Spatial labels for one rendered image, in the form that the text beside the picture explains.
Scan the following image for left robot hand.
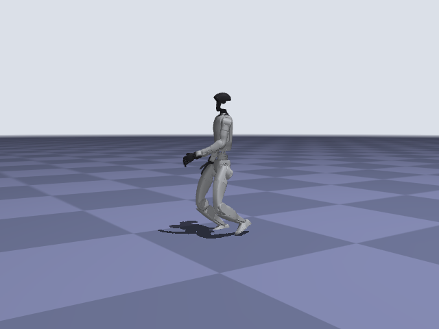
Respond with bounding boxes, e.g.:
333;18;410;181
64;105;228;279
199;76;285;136
183;152;202;167

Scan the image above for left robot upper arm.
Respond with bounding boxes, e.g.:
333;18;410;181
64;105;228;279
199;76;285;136
219;117;232;149

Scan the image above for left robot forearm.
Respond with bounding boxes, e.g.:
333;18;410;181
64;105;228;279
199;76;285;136
195;141;222;157

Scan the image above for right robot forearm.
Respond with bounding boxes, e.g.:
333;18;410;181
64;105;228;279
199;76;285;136
209;151;220;162

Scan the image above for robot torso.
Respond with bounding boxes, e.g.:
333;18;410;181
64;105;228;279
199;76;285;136
213;113;233;173

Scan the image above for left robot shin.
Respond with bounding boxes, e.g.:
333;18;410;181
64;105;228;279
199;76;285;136
217;203;246;223

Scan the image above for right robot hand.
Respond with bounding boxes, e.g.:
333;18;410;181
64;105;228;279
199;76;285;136
200;156;214;175

